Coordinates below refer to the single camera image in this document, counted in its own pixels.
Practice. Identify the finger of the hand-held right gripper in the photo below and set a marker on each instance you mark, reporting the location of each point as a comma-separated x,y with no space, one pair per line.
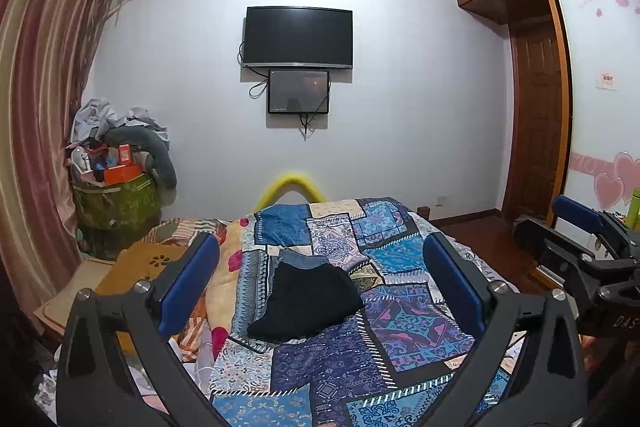
545,242
580,213

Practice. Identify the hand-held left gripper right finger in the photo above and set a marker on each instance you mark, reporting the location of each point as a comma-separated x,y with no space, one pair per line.
452,282

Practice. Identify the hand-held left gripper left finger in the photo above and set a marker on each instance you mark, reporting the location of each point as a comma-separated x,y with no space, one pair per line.
190,282

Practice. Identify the black pants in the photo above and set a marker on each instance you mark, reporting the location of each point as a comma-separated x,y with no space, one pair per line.
305,302

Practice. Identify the beige and pink blanket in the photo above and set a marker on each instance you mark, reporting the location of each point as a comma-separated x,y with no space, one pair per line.
225,277

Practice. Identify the wooden lap desk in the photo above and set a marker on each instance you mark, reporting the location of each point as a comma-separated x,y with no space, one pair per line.
145,262

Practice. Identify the green bottle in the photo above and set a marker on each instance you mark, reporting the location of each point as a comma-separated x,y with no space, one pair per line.
635,207

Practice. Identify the orange patterned cloth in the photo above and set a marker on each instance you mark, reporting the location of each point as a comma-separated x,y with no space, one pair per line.
170,227

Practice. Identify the blue patterned patchwork bedspread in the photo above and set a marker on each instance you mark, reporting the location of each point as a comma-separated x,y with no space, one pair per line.
400,332

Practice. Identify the white wardrobe door with hearts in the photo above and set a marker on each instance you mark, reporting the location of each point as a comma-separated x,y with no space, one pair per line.
600,132

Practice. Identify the brown wooden door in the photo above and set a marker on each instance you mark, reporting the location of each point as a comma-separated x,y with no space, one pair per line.
535,122

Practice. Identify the green patterned bag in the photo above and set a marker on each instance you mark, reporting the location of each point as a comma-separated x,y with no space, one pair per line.
117,207

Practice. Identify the blue jeans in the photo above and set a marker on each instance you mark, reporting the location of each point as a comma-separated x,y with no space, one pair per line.
300,259

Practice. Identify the light wooden board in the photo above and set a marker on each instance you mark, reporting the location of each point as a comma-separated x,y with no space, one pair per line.
65,302

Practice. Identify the orange box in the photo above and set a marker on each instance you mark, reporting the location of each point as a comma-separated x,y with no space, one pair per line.
122,173

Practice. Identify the grey tube pillow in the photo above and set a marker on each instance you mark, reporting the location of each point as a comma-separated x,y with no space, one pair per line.
162,157

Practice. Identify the yellow foam tube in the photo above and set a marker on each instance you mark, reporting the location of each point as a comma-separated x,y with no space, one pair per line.
287,181

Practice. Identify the red box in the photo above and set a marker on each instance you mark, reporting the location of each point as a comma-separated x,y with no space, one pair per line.
122,154

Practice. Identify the pile of grey white clothes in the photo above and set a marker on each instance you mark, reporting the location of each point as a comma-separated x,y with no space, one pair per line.
100,117

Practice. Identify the reddish striped curtain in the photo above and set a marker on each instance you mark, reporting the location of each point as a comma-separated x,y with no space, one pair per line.
40,107

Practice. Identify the small black wall monitor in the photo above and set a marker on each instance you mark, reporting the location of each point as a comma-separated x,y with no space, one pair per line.
299,91

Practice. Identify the black wall television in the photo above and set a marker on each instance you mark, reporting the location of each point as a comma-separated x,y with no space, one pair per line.
297,37

